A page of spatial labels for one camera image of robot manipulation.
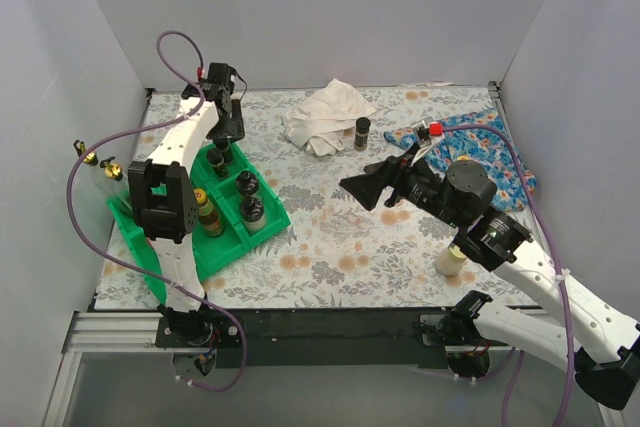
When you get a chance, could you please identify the black-lid seasoning shaker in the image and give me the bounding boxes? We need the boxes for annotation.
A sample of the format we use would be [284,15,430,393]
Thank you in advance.
[206,148,228,179]

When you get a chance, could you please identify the small black-cap spice jar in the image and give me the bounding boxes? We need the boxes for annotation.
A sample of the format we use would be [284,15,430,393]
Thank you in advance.
[235,170,260,197]

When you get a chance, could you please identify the yellow-lid white sauce bottle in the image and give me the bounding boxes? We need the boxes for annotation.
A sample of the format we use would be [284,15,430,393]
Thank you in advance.
[435,244,468,277]

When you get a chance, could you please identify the black-cap white powder bottle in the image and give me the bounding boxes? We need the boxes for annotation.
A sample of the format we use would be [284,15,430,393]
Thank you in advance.
[239,196,267,235]

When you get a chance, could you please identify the red chili sauce bottle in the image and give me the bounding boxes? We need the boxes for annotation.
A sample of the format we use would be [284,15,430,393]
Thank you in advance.
[194,188,224,237]

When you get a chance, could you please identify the clear gold-spout oil bottle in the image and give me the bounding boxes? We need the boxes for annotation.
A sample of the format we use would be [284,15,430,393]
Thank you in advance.
[100,156,129,199]

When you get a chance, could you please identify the dark round-cap bottle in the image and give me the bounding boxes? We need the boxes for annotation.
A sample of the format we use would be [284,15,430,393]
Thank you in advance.
[217,139,234,164]

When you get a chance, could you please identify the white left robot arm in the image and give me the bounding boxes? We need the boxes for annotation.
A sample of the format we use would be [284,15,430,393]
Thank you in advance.
[128,63,239,347]

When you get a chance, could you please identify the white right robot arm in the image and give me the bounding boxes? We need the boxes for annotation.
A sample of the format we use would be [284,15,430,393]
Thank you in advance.
[339,155,639,411]

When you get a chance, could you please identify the green plastic organizer tray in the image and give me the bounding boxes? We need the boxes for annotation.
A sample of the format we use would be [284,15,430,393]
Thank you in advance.
[107,144,291,304]

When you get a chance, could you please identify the blue floral cloth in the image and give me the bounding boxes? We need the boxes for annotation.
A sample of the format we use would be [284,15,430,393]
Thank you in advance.
[383,109,537,212]

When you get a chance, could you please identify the white crumpled cloth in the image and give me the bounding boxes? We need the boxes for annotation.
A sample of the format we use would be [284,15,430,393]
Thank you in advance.
[282,79,376,157]

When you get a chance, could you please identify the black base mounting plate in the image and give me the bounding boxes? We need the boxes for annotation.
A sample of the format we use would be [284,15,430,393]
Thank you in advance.
[153,306,506,371]

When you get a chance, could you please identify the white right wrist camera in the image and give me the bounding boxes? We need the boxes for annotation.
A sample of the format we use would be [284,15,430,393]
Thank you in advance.
[409,117,444,165]

